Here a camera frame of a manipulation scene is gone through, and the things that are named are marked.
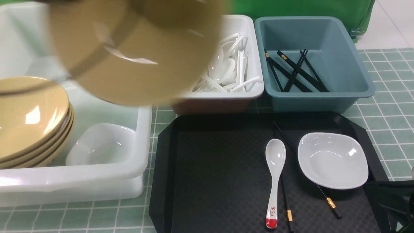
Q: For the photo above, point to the white spoon red handle tip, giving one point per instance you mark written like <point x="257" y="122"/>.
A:
<point x="275" y="154"/>

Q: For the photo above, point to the tan noodle bowl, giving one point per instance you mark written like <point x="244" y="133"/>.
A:
<point x="136" y="52"/>

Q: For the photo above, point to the white square side dish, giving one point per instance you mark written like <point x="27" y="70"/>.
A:
<point x="334" y="161"/>

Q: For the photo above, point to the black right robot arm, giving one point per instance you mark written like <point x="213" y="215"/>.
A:
<point x="392" y="204"/>

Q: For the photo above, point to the stacked tan bowl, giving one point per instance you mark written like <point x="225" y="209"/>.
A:
<point x="44" y="143"/>
<point x="47" y="157"/>
<point x="35" y="156"/>
<point x="27" y="120"/>

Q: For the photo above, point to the bottom stacked tan bowl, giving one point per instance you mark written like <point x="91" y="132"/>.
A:
<point x="47" y="157"/>

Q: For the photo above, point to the top stacked tan bowl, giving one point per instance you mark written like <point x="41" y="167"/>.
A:
<point x="27" y="120"/>

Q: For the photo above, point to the white spoon front right bin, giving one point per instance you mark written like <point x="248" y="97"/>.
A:
<point x="237" y="87"/>

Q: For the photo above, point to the white plastic spoon bin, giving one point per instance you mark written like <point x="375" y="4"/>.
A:
<point x="236" y="60"/>

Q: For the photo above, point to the black plastic serving tray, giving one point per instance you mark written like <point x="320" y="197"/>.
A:
<point x="211" y="176"/>

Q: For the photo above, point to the crossed black chopstick in bin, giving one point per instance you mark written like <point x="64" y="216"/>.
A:
<point x="294" y="74"/>

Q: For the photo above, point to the black chopstick in blue bin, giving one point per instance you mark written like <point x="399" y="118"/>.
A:
<point x="313" y="79"/>

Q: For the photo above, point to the white square dish in tub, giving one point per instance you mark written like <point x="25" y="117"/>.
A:
<point x="102" y="143"/>

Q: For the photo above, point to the blue-grey plastic chopstick bin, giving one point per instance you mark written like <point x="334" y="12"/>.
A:
<point x="332" y="54"/>

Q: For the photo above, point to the green checkered tablecloth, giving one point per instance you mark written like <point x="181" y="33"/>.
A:
<point x="387" y="116"/>

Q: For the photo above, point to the green backdrop cloth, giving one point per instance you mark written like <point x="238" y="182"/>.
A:
<point x="354" y="14"/>

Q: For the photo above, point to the large translucent white tub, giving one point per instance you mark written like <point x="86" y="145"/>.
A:
<point x="25" y="51"/>

